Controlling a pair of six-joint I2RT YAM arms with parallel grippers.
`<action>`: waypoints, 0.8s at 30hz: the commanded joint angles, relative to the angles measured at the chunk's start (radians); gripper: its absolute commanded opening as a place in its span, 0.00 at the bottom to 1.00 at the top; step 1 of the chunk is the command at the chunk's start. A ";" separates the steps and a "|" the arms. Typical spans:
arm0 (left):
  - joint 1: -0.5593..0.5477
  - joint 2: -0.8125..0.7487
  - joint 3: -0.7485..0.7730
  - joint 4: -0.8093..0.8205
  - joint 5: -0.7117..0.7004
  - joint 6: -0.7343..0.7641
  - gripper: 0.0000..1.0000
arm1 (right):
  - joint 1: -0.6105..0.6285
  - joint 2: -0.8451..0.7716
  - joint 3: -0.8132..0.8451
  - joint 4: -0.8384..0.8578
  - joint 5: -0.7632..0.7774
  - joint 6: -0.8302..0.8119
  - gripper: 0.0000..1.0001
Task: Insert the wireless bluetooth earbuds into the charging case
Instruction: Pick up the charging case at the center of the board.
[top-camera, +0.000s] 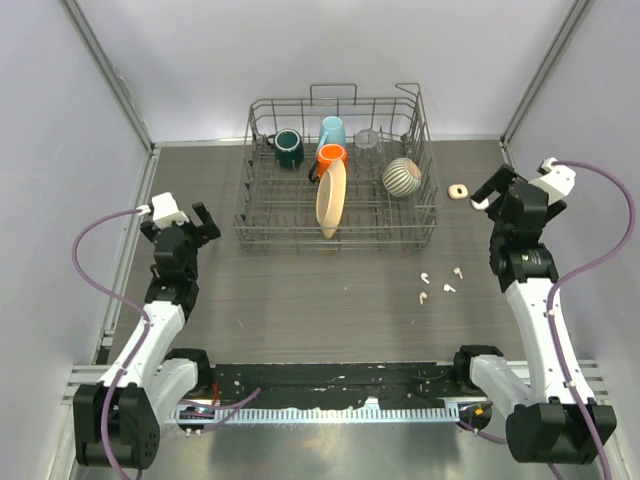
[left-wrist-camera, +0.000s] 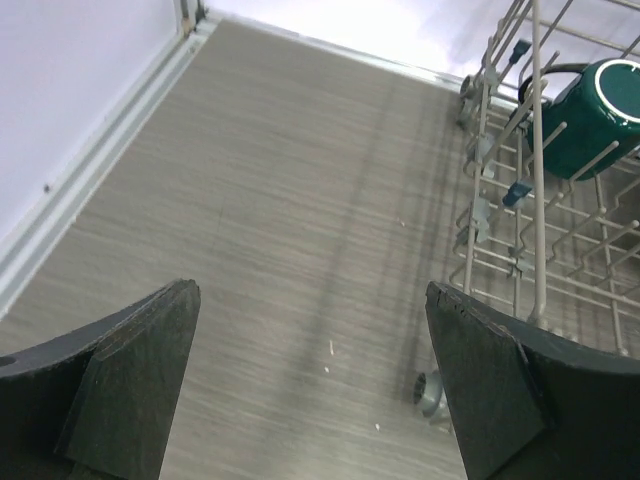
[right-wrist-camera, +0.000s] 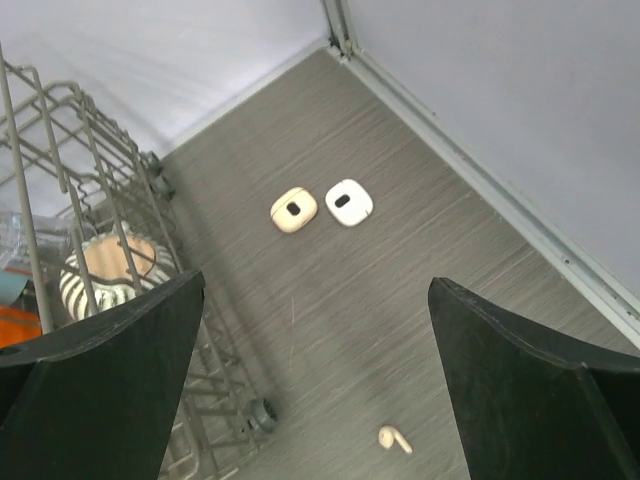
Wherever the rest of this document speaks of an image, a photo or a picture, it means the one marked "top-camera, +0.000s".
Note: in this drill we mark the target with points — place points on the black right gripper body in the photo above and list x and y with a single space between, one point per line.
497 234

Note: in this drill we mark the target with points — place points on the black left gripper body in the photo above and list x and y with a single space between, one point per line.
194 242

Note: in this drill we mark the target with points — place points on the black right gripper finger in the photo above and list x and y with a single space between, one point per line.
494 210
501 182

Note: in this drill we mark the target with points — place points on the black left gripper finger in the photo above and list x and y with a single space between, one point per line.
150 231
208 230

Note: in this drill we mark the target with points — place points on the white earbud charging case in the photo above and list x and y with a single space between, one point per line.
480 206

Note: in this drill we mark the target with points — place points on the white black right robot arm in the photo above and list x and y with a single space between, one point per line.
552 417

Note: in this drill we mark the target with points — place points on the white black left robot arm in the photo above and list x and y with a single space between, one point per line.
118 418

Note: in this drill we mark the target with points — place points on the beige small earbud case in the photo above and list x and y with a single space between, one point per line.
457 191

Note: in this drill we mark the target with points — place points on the striped ceramic bowl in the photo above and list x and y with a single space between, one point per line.
402 177

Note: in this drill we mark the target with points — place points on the dark green mug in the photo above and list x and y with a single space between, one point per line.
288 148

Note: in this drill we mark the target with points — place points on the beige plate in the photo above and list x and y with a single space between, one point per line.
330 199

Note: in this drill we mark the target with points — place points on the clear glass cup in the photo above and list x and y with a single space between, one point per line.
369 149

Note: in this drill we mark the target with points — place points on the orange mug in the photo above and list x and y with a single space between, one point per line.
325 157

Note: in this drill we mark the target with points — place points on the light blue mug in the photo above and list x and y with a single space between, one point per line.
332 131

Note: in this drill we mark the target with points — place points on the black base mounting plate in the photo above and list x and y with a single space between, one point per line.
338 386

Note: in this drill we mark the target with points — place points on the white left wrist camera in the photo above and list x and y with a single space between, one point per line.
164 211

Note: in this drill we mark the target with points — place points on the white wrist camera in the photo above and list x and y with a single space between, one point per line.
164 211
556 179

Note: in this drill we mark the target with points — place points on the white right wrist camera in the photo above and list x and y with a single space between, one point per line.
556 179

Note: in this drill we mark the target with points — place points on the grey wire dish rack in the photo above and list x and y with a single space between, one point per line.
276 207

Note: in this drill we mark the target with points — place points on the white slotted cable duct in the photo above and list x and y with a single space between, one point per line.
370 413

